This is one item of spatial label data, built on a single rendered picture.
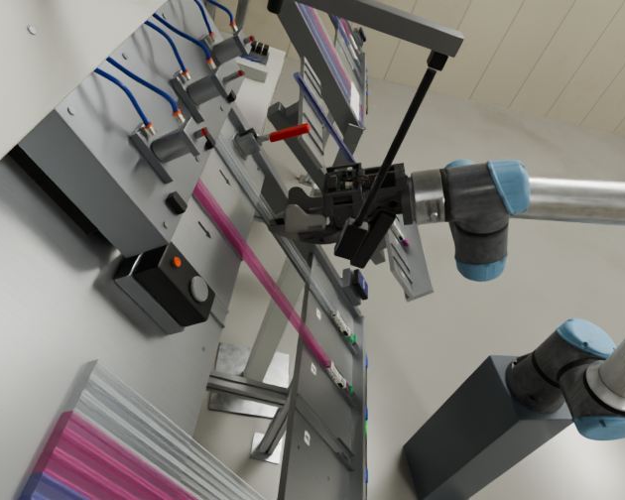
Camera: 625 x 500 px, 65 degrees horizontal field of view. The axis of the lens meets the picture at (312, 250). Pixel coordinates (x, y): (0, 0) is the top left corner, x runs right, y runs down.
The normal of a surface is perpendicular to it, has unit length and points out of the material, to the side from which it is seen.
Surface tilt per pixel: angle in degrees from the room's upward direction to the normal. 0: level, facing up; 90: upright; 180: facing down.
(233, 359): 0
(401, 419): 0
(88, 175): 90
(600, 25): 90
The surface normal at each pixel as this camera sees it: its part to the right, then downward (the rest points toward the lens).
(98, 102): 0.90, -0.27
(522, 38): 0.15, 0.71
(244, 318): 0.29, -0.70
